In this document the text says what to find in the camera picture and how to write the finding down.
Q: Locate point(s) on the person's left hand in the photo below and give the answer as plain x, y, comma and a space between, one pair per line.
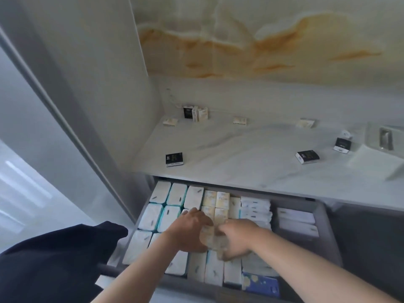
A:
184, 230

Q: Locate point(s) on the person's right hand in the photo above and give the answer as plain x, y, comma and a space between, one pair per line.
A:
243, 238

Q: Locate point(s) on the person's left fingers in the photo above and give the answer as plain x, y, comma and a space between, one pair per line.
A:
202, 219

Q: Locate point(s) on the person's right fingers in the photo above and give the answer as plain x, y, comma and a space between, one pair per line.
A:
225, 249

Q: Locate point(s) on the clear-wrapped yellowish tissue packet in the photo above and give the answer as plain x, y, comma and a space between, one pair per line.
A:
216, 241

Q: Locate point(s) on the person's left forearm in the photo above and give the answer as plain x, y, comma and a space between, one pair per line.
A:
142, 274

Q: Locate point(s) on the person's right forearm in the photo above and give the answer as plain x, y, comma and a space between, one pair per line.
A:
315, 271

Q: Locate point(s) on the row of cream yellow tissue packs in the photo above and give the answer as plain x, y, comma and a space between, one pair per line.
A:
217, 201

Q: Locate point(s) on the group of white teal-edged tissue packs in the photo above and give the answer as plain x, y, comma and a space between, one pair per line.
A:
159, 211

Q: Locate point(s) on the blue patterned tissue pack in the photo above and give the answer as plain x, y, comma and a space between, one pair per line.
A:
260, 284

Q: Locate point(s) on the stack of thin white tissue packs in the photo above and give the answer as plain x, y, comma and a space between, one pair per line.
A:
255, 208

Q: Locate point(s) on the black small box white edge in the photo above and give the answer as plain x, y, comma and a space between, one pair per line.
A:
174, 159
307, 156
342, 145

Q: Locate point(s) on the flat white box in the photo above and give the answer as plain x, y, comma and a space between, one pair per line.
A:
295, 215
299, 228

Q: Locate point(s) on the grey open drawer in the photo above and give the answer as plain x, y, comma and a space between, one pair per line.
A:
325, 236

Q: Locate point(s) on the cream small packet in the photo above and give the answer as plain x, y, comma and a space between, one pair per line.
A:
170, 121
240, 121
306, 123

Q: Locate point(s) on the upright white small box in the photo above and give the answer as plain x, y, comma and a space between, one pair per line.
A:
200, 114

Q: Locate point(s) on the upright black small box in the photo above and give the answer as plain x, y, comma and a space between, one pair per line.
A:
188, 112

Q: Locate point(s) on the person's dark clothing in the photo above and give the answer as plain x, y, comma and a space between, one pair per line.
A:
53, 265

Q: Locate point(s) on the grey door frame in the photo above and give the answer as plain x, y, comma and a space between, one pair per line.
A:
63, 113

